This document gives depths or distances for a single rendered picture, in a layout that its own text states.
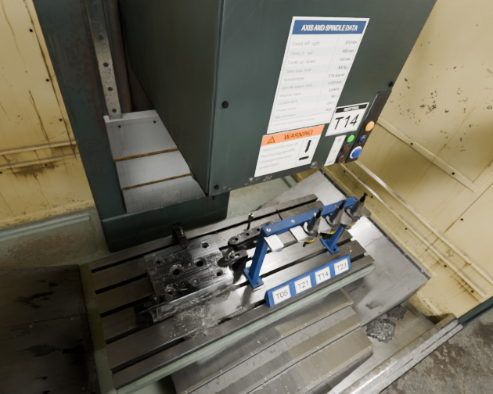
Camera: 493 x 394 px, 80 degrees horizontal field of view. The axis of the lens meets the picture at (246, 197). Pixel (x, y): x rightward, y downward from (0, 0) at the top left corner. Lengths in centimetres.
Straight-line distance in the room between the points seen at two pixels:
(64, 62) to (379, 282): 162
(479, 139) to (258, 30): 113
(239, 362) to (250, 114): 103
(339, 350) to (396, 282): 47
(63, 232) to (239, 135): 155
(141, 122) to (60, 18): 38
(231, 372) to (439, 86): 142
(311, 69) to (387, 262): 134
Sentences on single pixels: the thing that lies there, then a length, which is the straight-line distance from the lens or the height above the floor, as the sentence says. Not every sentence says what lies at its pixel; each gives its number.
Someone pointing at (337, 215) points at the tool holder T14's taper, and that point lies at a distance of 115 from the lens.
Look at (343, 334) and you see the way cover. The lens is 154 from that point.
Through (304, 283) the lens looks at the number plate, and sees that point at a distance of 132.
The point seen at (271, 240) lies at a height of 122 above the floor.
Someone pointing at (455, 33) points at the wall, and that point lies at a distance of 150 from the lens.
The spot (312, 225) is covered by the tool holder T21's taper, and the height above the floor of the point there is 125.
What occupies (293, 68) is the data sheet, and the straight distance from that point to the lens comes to 55.
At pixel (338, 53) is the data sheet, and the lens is 60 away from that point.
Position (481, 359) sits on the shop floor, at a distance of 292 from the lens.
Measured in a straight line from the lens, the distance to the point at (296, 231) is 110.
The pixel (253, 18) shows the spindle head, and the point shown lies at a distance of 47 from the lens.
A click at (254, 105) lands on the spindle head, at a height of 179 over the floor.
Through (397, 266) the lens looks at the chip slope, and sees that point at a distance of 176.
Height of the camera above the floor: 203
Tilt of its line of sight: 44 degrees down
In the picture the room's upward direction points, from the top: 12 degrees clockwise
